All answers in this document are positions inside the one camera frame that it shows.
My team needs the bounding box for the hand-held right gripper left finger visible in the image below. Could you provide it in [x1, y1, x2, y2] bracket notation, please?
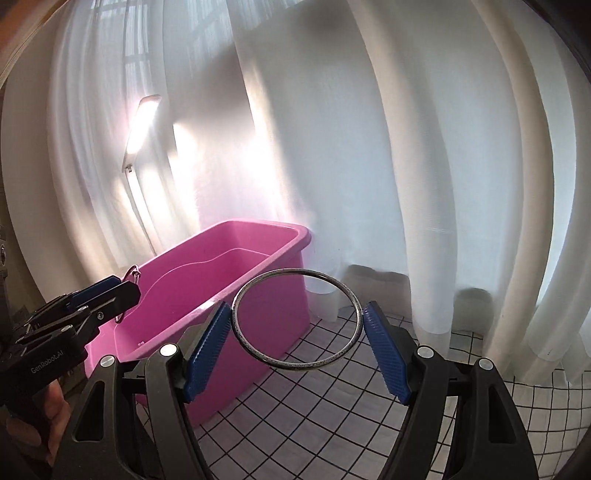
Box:
[51, 302, 232, 480]

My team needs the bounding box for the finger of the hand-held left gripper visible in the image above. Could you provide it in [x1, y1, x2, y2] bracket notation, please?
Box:
[28, 275, 122, 326]
[14, 282, 141, 347]

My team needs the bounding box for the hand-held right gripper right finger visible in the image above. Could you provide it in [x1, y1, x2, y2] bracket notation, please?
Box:
[362, 301, 541, 480]

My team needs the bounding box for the large silver bangle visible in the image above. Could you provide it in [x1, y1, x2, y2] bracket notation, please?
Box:
[231, 268, 363, 371]

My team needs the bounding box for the pink plastic bin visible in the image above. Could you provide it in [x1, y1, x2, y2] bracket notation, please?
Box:
[83, 220, 311, 430]

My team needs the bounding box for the person's left hand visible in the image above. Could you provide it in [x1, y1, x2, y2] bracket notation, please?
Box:
[7, 382, 70, 466]

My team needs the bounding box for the white checked tablecloth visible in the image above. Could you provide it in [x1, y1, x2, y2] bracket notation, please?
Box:
[194, 305, 591, 480]

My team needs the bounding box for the bright floor lamp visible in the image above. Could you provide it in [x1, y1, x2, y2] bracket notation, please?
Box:
[121, 93, 163, 257]

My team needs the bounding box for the cream thick curtain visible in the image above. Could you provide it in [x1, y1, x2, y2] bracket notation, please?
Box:
[346, 0, 591, 393]

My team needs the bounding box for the white sheer curtain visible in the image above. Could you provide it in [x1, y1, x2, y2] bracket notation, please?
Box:
[46, 0, 416, 324]

